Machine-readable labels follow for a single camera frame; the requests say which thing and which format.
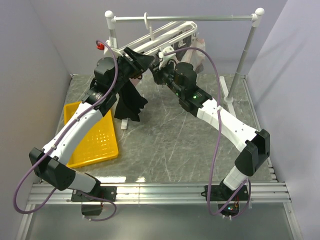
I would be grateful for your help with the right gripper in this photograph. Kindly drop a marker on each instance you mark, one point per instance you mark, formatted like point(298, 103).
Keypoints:
point(157, 73)

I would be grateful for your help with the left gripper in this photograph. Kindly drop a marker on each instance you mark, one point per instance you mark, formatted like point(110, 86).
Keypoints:
point(141, 61)

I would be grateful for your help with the white clip hanger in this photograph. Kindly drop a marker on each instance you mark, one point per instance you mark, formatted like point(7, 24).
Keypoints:
point(165, 36)

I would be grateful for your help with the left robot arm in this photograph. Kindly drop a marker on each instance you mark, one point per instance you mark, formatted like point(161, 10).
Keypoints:
point(112, 75)

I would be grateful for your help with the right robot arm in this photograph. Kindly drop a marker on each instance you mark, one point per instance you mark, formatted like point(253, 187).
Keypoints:
point(253, 145)

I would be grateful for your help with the pink underwear black trim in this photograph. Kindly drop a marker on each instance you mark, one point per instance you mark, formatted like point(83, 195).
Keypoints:
point(135, 81)

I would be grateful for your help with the white underwear pink trim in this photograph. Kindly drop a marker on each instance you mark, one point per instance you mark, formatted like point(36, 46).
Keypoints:
point(197, 52)

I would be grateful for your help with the grey striped underwear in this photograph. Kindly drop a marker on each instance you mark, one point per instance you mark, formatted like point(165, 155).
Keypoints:
point(183, 44)

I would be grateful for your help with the white rack left foot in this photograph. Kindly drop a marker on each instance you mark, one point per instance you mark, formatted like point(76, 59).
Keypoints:
point(124, 124)

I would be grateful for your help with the yellow plastic tray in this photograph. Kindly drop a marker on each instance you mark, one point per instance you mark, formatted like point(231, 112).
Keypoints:
point(98, 145)

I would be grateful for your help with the metal clothes rack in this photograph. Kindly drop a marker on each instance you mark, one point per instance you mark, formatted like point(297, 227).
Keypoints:
point(158, 21)

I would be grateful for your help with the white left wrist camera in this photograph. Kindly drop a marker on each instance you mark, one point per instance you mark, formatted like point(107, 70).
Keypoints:
point(106, 47)

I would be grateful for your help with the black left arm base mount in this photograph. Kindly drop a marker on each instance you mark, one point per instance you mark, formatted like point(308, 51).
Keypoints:
point(104, 192)

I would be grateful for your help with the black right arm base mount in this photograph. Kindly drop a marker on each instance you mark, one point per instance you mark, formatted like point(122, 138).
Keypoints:
point(221, 193)

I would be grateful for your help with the aluminium table edge rail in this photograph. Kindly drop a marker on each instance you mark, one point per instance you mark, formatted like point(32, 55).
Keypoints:
point(162, 193)

